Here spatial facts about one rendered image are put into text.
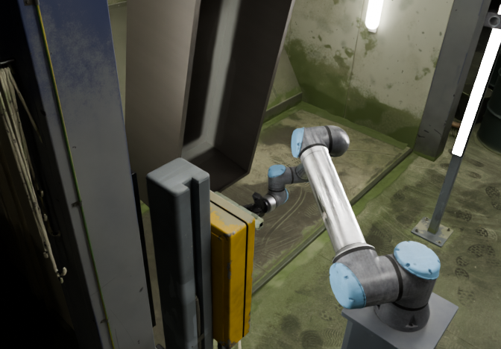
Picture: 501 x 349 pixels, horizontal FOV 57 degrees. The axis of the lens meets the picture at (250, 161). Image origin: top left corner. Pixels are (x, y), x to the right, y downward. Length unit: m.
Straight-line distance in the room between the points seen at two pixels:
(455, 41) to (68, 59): 2.89
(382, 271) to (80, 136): 0.99
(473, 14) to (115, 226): 2.77
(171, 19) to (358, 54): 2.37
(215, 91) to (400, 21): 1.63
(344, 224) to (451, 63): 2.16
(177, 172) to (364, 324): 1.24
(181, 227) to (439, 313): 1.38
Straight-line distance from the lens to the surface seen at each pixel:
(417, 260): 1.59
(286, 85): 4.14
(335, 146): 1.87
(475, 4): 3.44
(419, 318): 1.73
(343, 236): 1.60
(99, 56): 1.04
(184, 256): 0.62
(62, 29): 0.98
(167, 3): 1.70
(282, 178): 2.37
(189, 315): 0.71
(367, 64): 3.83
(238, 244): 0.65
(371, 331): 1.71
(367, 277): 1.52
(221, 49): 2.43
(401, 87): 3.76
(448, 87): 3.62
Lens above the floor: 1.98
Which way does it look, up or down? 34 degrees down
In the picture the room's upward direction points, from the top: 2 degrees clockwise
